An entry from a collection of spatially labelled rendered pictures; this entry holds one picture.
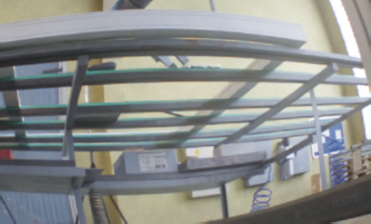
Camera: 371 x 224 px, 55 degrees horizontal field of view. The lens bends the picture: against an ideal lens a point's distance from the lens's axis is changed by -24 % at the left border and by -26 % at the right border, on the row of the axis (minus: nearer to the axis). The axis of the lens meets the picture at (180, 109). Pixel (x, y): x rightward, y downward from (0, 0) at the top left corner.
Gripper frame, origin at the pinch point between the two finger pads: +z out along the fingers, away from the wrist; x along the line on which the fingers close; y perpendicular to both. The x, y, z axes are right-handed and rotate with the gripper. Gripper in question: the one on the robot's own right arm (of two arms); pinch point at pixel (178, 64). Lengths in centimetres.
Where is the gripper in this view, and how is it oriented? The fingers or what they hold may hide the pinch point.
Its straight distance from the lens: 156.0
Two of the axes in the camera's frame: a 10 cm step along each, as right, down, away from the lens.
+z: 6.8, 7.4, 0.0
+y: 6.6, -6.1, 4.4
